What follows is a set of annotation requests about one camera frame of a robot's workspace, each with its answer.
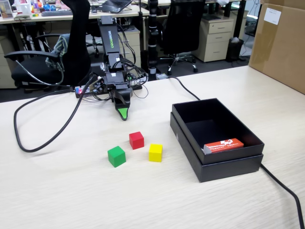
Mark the controller board with red LED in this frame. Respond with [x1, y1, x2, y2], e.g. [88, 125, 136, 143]
[74, 85, 96, 96]

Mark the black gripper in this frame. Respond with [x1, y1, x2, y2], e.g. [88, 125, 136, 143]
[103, 72, 133, 121]

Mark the black office chair with armrests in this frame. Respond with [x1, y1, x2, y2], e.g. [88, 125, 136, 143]
[4, 0, 92, 91]

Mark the thick black cable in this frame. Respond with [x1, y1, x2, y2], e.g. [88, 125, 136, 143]
[13, 75, 305, 229]

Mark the black trash bin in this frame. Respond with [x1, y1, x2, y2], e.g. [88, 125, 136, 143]
[226, 37, 245, 63]

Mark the green wooden cube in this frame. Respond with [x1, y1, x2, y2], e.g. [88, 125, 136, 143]
[107, 146, 126, 168]

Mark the large brown cardboard box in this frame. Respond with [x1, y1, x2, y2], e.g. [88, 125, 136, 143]
[248, 0, 305, 95]

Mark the black laptop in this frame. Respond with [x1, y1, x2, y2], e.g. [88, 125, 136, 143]
[96, 0, 133, 14]

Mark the striped green cloth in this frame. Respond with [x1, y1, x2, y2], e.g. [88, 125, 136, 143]
[45, 33, 71, 72]

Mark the yellow wooden cube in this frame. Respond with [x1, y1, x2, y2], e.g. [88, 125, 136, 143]
[148, 143, 163, 163]

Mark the orange matchbox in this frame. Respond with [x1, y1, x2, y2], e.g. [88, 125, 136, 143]
[203, 138, 244, 155]

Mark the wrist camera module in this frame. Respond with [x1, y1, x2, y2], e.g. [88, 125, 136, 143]
[91, 77, 106, 94]

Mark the black mesh office chair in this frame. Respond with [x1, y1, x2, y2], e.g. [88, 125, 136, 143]
[158, 0, 207, 76]

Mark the beige three-drawer cabinet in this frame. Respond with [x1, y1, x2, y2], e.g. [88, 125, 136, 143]
[192, 18, 235, 63]

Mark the red wooden cube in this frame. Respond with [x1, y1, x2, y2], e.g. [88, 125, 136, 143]
[129, 131, 145, 150]

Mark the black cardboard box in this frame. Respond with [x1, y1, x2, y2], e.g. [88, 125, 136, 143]
[172, 97, 265, 165]

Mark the black-legged office desk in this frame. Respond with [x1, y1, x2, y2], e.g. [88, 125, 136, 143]
[142, 0, 247, 40]

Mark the framed picture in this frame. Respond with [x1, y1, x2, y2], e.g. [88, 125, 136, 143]
[0, 0, 14, 20]

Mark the black open box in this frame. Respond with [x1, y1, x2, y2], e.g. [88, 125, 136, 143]
[170, 112, 264, 183]

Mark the light wooden office desk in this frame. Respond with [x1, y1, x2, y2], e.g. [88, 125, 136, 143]
[0, 4, 151, 25]

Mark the black keyboard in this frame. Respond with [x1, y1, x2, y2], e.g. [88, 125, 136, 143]
[41, 10, 73, 18]

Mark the white desk device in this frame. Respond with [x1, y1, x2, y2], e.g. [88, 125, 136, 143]
[13, 3, 33, 21]

